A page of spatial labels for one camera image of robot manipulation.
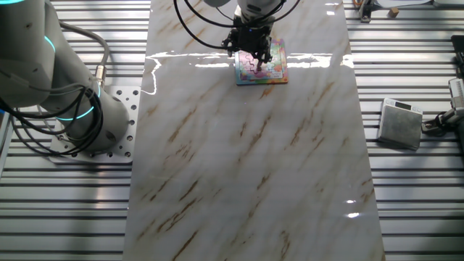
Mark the grey flat object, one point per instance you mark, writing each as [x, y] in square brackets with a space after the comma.
[449, 3]

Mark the colourful butterfly puzzle board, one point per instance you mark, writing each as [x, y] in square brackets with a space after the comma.
[277, 74]

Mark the small wooden block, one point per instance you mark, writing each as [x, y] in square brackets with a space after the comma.
[393, 12]

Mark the black upright clamp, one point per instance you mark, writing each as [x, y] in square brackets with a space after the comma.
[366, 12]

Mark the marble pattern board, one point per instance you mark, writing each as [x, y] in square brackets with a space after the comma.
[224, 174]

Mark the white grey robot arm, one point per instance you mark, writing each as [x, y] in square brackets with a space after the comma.
[36, 72]

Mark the grey ribbed device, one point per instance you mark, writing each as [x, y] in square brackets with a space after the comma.
[457, 90]

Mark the silver digital scale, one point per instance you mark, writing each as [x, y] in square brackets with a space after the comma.
[398, 127]

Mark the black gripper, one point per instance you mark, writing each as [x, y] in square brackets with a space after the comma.
[250, 38]

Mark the small orange object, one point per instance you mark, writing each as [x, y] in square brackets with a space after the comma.
[358, 2]

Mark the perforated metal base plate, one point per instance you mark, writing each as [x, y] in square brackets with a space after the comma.
[125, 101]

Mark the black metal clamp connector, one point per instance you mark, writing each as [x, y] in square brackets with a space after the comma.
[435, 125]

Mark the black box device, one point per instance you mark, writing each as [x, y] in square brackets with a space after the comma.
[459, 47]

